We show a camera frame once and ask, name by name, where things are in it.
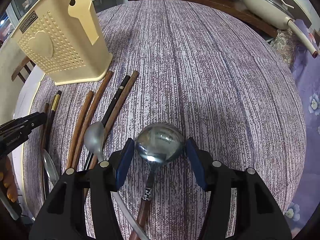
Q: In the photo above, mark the steel spoon at left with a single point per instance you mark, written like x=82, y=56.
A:
x=50, y=167

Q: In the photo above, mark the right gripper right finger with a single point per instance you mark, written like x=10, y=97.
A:
x=240, y=206

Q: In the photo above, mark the small steel spoon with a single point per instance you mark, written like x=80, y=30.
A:
x=137, y=228

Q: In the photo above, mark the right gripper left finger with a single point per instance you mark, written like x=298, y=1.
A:
x=62, y=215

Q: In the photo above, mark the black chopstick silver band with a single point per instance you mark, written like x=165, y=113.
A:
x=112, y=107

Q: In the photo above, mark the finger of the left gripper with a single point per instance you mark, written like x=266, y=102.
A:
x=22, y=126

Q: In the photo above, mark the black chopstick gold band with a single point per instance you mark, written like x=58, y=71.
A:
x=47, y=137

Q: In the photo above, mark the cream plastic utensil holder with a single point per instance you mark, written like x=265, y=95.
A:
x=64, y=39

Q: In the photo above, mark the purple striped tablecloth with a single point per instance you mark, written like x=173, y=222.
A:
x=211, y=76

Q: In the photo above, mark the wooden chair with cushion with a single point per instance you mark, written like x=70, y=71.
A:
x=22, y=65

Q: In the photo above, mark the brown wooden chopstick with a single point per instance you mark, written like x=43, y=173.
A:
x=89, y=117
x=78, y=126
x=116, y=110

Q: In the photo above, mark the cream frying pan with lid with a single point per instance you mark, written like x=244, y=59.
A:
x=278, y=16

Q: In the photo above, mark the steel ladle wooden handle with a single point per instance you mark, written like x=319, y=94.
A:
x=158, y=144

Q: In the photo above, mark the purple floral cloth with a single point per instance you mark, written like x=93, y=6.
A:
x=305, y=72

